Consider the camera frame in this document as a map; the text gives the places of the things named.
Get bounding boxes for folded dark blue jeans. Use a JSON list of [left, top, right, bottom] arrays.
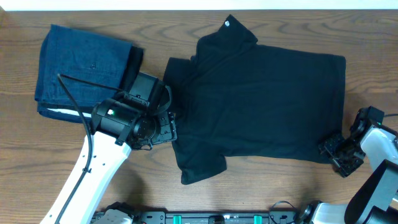
[[35, 25, 132, 123]]

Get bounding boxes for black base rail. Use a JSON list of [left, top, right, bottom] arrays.
[[91, 210, 296, 224]]

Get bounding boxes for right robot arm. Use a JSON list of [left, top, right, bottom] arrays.
[[295, 106, 397, 224]]

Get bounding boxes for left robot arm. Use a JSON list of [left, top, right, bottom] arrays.
[[42, 73, 177, 223]]

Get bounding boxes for black t-shirt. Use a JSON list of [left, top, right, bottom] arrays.
[[164, 16, 346, 185]]

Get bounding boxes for folded black garment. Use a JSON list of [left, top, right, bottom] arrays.
[[119, 46, 144, 91]]

